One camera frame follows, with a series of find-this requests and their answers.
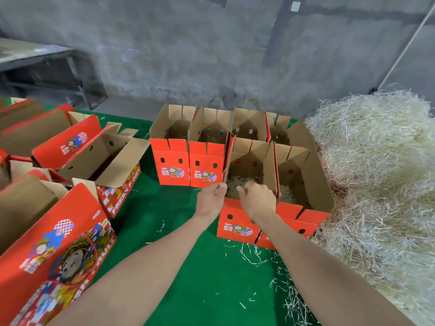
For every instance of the green felt mat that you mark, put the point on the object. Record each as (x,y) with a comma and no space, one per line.
(190,285)

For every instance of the person's right hand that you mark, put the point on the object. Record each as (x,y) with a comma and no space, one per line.
(260,202)

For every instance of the person's left hand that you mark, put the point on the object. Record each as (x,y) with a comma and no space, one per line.
(209,202)

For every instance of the white paper wall label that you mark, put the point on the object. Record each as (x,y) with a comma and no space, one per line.
(295,6)

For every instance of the scattered loose straw strands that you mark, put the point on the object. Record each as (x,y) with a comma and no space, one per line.
(289,295)

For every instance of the row of printed lying cartons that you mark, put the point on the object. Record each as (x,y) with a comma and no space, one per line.
(51,254)

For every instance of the cluster of open red cartons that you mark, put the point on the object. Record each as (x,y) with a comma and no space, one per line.
(173,166)

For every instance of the straw padding in box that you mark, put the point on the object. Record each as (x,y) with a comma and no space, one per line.
(286,195)
(234,185)

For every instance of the grey metal table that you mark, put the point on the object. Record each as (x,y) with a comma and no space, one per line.
(37,61)

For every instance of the person's right thumb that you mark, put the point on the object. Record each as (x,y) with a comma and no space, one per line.
(242,192)

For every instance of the straw-lined red fruit box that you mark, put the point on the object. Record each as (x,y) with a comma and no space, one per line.
(236,227)

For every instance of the person's left fingers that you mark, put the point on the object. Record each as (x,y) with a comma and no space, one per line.
(220,188)

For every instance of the white leaning pole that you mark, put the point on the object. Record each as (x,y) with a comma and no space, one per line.
(404,47)

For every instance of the large pile of pale straw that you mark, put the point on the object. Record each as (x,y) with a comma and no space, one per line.
(380,173)

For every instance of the person's left forearm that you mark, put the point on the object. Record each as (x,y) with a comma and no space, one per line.
(142,268)

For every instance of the person's right forearm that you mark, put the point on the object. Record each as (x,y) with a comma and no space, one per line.
(323,274)

